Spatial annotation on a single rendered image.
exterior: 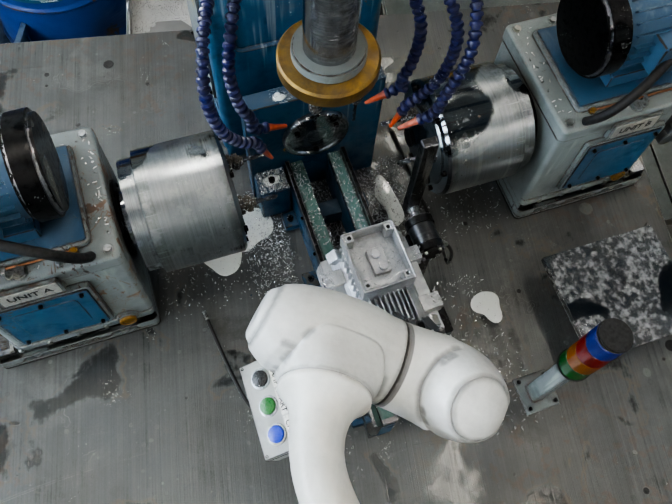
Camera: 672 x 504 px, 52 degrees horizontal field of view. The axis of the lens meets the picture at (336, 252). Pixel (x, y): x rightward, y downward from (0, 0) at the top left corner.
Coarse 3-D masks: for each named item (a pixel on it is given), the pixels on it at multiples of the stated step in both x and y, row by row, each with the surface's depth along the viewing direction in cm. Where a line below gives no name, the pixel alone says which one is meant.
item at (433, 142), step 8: (424, 144) 119; (432, 144) 119; (424, 152) 120; (432, 152) 121; (416, 160) 125; (424, 160) 123; (432, 160) 124; (416, 168) 126; (424, 168) 126; (416, 176) 128; (424, 176) 129; (408, 184) 134; (416, 184) 131; (424, 184) 132; (408, 192) 135; (416, 192) 134; (408, 200) 137; (416, 200) 138; (408, 208) 140; (416, 208) 140
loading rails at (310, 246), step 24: (288, 168) 153; (336, 168) 155; (312, 192) 152; (336, 192) 159; (360, 192) 152; (288, 216) 160; (312, 216) 150; (336, 216) 160; (360, 216) 150; (312, 240) 146; (312, 264) 157; (384, 432) 142
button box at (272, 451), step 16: (240, 368) 122; (256, 368) 121; (272, 384) 119; (256, 400) 119; (256, 416) 118; (272, 416) 117; (288, 416) 116; (288, 432) 115; (272, 448) 116; (288, 448) 115
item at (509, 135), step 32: (480, 64) 142; (480, 96) 135; (512, 96) 135; (416, 128) 147; (448, 128) 133; (480, 128) 134; (512, 128) 136; (448, 160) 135; (480, 160) 137; (512, 160) 140; (448, 192) 143
